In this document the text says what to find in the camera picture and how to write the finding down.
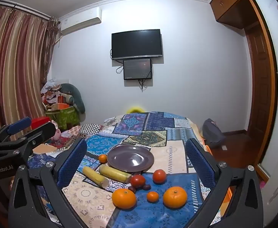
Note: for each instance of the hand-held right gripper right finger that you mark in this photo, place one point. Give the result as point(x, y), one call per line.
point(198, 163)

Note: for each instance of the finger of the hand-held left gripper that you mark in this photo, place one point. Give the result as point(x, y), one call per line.
point(20, 124)
point(43, 131)

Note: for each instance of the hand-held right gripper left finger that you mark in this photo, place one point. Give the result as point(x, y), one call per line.
point(72, 163)

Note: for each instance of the large orange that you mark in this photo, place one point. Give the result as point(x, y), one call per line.
point(175, 197)
point(124, 198)

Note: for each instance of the red tomato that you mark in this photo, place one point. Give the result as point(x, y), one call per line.
point(159, 176)
point(137, 181)

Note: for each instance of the purple plate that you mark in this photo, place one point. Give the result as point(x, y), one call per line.
point(129, 158)

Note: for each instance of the red box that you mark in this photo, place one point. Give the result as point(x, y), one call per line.
point(40, 122)

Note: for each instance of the pink toy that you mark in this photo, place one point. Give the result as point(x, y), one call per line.
point(57, 136)

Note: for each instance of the cardboard box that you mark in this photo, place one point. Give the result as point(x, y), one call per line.
point(45, 149)

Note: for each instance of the green storage box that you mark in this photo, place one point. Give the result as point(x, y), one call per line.
point(65, 118)

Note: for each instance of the small orange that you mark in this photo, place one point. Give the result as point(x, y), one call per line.
point(152, 196)
point(102, 158)

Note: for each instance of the grey backpack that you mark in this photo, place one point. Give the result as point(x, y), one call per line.
point(213, 133)

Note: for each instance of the orange box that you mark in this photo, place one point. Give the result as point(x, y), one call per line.
point(63, 99)

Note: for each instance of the checkered cloth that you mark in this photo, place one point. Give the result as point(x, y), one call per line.
point(90, 128)

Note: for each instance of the pile of clutter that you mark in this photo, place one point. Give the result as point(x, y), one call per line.
point(49, 92)

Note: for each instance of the patchwork blanket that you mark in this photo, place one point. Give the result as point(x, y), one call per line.
point(153, 133)

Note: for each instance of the dark plum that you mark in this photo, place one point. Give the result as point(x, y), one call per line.
point(146, 187)
point(132, 189)

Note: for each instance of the striped brown curtain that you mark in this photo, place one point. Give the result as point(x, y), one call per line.
point(15, 64)

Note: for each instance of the yellow round object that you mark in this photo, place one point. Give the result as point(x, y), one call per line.
point(134, 110)

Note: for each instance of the brown wooden door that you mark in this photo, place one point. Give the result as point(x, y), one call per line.
point(257, 76)

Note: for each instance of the small black monitor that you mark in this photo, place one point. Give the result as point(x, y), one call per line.
point(137, 68)

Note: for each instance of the white air conditioner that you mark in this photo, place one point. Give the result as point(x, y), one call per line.
point(79, 21)

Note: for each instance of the wooden overhead cabinet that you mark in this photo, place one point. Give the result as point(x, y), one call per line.
point(229, 2)

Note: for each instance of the wall-mounted black television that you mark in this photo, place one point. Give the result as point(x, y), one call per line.
point(136, 44)

